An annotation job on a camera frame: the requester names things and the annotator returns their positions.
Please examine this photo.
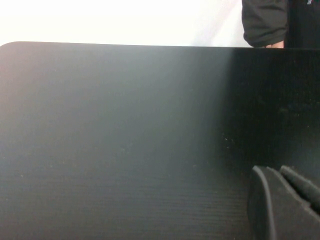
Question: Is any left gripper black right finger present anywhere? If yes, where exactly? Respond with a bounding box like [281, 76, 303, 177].
[279, 164, 320, 218]

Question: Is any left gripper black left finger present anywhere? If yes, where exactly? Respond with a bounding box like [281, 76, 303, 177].
[246, 164, 320, 240]

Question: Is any person's right forearm black sleeve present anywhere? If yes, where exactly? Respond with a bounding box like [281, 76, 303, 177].
[241, 0, 289, 49]

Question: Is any person's right hand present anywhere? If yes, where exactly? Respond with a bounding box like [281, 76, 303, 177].
[261, 40, 285, 49]

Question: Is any black hoodie torso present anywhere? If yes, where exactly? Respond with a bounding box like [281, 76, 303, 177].
[283, 0, 320, 49]

